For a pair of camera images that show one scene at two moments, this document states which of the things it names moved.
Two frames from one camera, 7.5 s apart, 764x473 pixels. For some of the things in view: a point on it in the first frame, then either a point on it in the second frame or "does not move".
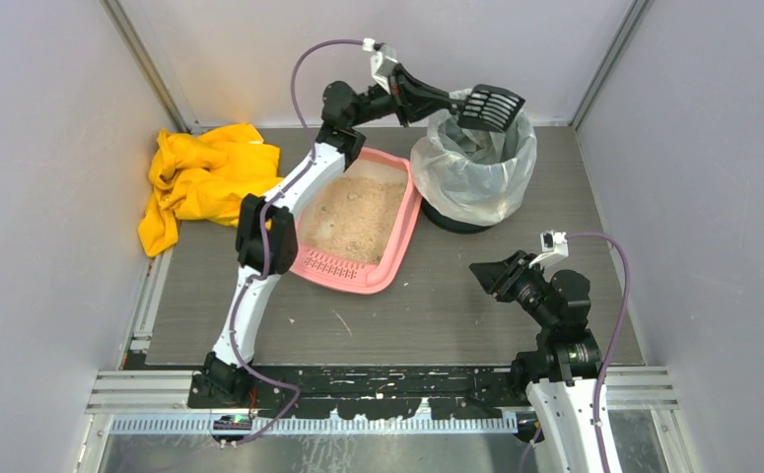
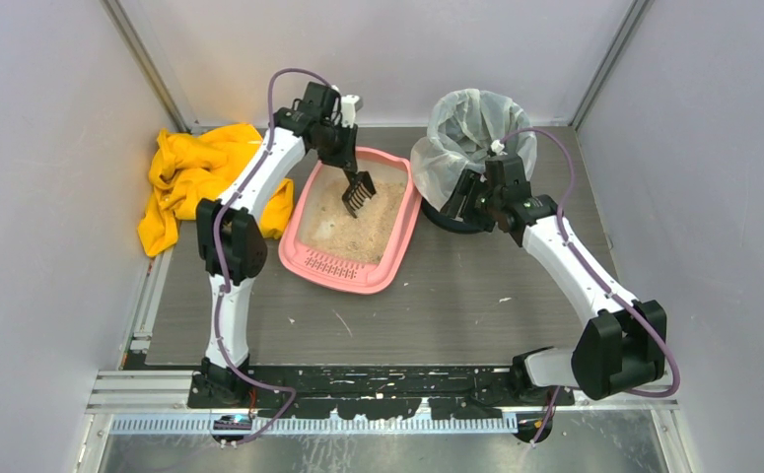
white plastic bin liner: x=473 y=174 does not move
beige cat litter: x=354 y=218 does not move
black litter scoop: x=488 y=106 → x=360 y=190
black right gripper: x=509 y=277 → x=466 y=203
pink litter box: x=356 y=233 does not move
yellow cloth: x=205 y=176 does not move
